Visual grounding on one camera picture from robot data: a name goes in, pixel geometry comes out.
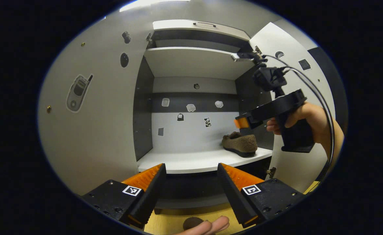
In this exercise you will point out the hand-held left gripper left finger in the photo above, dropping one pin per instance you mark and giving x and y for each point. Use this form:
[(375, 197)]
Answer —
[(147, 202)]

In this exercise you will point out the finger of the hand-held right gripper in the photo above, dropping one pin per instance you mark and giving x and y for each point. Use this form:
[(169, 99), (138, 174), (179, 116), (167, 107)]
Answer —
[(242, 122)]

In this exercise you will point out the white cabinet drawer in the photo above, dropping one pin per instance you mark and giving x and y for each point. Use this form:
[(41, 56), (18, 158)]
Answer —
[(178, 25)]

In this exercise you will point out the brown fuzzy shoe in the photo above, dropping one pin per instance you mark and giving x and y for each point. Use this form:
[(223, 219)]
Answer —
[(240, 143), (191, 222)]

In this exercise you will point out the white grey shoe cabinet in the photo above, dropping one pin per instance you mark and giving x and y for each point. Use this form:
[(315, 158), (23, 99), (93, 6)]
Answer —
[(191, 137)]

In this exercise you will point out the white cabinet shelf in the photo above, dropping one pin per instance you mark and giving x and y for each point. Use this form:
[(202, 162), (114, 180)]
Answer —
[(194, 63)]

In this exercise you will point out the white cabinet door cat sticker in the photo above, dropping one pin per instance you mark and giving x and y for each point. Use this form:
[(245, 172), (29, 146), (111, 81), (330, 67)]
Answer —
[(295, 169)]

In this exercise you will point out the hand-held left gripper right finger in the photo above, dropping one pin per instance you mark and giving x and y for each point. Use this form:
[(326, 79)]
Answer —
[(235, 195)]

